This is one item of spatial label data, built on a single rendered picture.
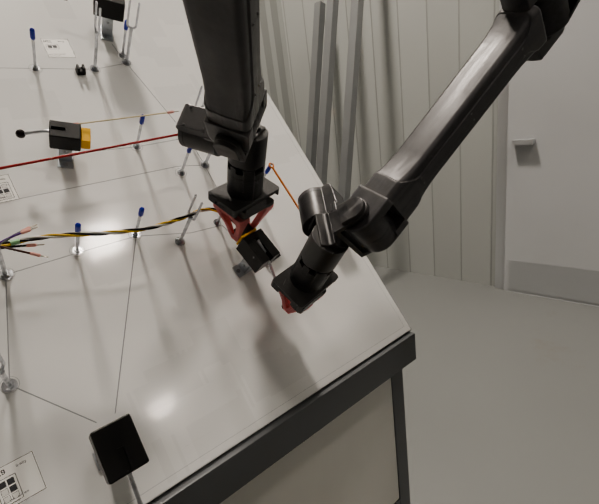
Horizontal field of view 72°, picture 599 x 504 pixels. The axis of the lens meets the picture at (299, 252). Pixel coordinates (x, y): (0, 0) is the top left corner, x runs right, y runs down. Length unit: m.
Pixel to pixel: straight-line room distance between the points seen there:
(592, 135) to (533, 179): 0.38
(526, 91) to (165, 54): 2.33
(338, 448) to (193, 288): 0.45
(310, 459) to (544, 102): 2.53
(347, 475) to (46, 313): 0.67
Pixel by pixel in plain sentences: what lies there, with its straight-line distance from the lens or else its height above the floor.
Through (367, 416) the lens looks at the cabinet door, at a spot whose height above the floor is 0.70.
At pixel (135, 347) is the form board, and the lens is 0.69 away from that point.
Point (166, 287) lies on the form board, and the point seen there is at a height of 1.09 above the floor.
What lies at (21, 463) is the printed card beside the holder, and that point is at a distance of 0.67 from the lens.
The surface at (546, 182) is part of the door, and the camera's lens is 3.01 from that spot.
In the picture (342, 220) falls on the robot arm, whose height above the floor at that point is 1.20.
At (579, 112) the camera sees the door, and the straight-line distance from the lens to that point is 2.93.
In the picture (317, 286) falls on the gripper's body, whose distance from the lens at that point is 0.63.
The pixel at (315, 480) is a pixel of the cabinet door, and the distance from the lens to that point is 0.93.
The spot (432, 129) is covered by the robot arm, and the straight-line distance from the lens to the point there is 0.60.
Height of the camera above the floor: 1.32
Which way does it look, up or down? 17 degrees down
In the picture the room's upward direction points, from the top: 8 degrees counter-clockwise
